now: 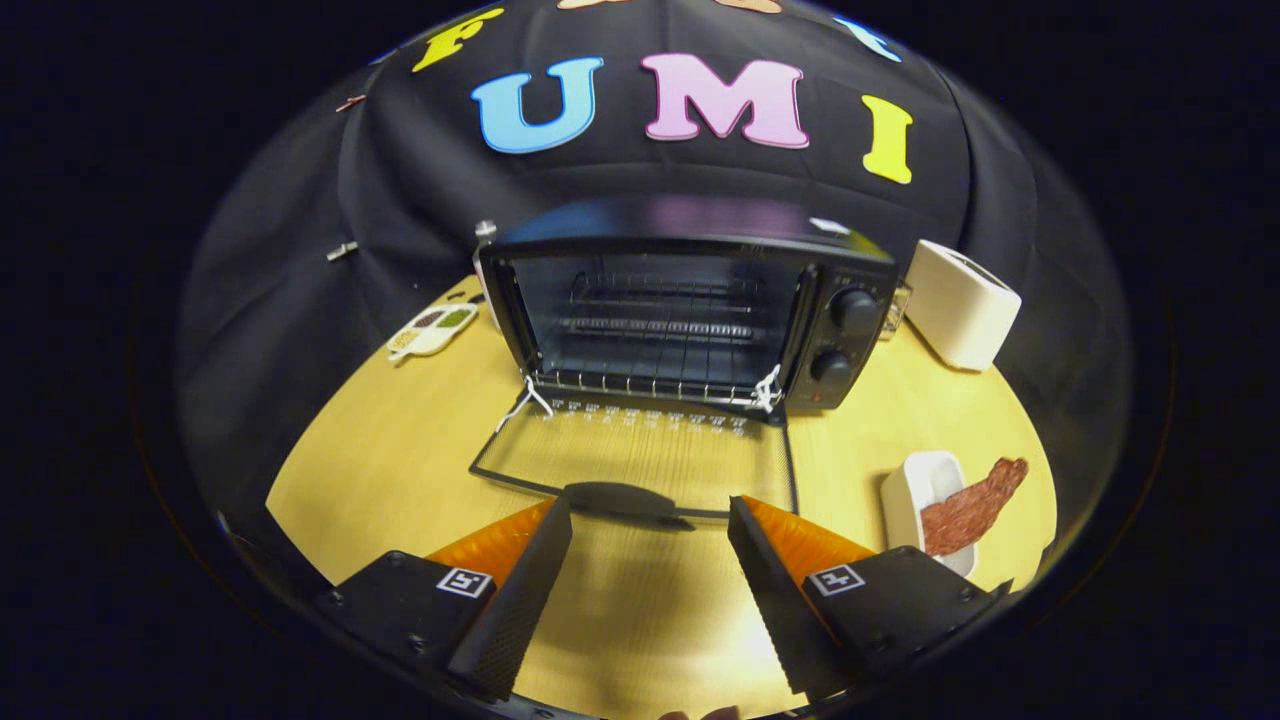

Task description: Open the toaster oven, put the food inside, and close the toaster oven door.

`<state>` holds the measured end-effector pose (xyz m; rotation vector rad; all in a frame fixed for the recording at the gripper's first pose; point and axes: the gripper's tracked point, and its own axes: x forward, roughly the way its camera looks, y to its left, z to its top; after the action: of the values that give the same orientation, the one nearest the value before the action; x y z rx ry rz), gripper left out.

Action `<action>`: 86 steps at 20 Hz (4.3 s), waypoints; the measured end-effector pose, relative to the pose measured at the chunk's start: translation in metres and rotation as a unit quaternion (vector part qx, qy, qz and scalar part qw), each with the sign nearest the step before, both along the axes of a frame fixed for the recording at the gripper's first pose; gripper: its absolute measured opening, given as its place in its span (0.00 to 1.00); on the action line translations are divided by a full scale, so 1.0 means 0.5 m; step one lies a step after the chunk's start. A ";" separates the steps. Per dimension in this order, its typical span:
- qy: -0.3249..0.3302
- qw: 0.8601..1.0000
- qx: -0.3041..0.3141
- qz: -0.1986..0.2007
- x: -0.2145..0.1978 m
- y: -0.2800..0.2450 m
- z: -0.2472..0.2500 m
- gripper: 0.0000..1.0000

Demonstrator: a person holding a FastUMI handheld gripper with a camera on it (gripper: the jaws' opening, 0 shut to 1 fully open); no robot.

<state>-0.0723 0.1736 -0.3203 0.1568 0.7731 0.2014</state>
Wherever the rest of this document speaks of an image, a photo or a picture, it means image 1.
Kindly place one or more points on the white divided spice dish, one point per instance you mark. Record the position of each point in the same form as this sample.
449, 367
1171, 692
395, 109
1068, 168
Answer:
432, 330

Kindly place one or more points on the white ribbed dish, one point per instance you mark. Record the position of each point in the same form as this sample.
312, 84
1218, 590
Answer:
915, 490

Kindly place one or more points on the small pink clip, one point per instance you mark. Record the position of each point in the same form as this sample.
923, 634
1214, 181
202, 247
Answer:
350, 102

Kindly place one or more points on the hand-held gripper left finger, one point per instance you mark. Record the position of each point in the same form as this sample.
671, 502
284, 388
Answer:
515, 610

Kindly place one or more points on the black toaster oven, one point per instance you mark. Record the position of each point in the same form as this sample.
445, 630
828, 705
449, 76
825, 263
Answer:
850, 330

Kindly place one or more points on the white toaster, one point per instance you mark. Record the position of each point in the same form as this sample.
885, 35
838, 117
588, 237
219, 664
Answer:
960, 310

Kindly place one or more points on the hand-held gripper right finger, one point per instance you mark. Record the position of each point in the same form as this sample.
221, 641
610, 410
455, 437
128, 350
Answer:
775, 600

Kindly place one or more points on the reddish brown meat strip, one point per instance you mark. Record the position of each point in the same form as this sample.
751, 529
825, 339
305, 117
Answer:
965, 510

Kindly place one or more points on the small metal clip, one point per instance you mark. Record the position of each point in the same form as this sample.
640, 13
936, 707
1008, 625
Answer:
341, 251

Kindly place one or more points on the small clear shaker bottle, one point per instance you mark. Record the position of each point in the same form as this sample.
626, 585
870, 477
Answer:
486, 250

